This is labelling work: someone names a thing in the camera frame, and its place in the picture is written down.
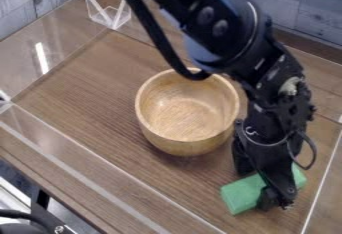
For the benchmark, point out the clear acrylic corner bracket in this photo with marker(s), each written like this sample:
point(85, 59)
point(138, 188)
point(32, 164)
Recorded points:
point(112, 17)

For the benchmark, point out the black table frame bracket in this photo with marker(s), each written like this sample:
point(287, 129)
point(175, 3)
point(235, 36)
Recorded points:
point(57, 218)

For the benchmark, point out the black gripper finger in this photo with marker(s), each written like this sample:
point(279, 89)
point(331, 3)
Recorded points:
point(271, 198)
point(243, 166)

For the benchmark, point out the green foam block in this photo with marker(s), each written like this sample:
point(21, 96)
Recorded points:
point(240, 194)

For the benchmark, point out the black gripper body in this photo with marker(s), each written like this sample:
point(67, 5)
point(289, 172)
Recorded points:
point(275, 142)

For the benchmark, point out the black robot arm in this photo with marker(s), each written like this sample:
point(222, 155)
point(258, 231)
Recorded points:
point(230, 41)

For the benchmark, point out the wooden bowl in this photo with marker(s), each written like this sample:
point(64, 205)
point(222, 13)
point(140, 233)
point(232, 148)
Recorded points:
point(186, 116)

